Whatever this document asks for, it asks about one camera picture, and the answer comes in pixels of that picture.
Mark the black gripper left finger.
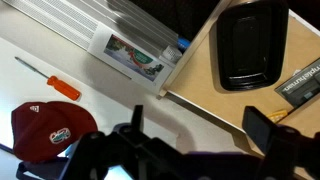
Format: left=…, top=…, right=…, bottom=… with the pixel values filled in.
left=130, top=104, right=145, bottom=134

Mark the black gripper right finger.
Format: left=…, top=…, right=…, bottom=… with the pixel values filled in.
left=241, top=105, right=288, bottom=158

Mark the black plastic lunchbox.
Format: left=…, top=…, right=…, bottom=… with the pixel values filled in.
left=216, top=0, right=290, bottom=92

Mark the open tan nightstand drawer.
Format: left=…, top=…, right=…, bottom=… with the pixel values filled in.
left=158, top=0, right=320, bottom=180

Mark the small yellow item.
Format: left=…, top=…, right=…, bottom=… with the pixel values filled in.
left=266, top=109, right=289, bottom=124

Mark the grey simplehuman package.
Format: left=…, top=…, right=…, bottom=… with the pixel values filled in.
left=274, top=58, right=320, bottom=108

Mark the white magazine with picture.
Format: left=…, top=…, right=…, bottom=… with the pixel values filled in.
left=87, top=22, right=176, bottom=95

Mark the small blue cap item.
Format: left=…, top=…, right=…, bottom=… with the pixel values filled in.
left=176, top=37, right=192, bottom=52

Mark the dark red baseball cap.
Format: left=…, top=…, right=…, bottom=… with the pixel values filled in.
left=10, top=100, right=99, bottom=164

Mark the orange handled screwdriver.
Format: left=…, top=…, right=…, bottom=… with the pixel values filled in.
left=14, top=55, right=82, bottom=102

